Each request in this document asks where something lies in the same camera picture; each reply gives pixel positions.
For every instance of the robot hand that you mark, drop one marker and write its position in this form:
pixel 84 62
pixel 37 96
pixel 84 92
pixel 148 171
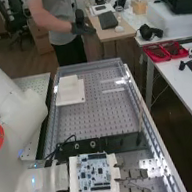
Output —
pixel 93 173

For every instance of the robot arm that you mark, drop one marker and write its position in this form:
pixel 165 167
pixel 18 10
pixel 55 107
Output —
pixel 18 130

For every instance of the black plate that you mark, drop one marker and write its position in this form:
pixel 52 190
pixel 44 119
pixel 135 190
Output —
pixel 122 143

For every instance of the clear box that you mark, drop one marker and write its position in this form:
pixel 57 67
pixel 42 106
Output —
pixel 101 116

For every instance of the small white box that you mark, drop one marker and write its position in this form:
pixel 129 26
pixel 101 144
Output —
pixel 70 91

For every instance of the white desk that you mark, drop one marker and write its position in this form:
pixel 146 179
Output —
pixel 186 102
pixel 173 25

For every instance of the wooden desk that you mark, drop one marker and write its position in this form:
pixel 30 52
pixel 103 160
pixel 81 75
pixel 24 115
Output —
pixel 111 39

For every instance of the red tray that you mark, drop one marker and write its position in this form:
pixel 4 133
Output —
pixel 157 53
pixel 176 48

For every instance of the small black object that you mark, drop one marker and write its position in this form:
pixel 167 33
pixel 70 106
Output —
pixel 183 65

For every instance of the white mouse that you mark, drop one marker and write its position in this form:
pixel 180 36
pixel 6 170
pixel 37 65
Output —
pixel 119 29

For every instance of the black headphones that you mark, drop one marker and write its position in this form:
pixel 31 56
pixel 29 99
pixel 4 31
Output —
pixel 149 31

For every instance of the person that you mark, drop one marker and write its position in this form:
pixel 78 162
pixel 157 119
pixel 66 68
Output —
pixel 58 19

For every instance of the small wooden box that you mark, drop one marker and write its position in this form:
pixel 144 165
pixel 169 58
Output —
pixel 139 7

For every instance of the black office chair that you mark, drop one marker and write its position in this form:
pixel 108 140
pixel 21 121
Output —
pixel 13 16

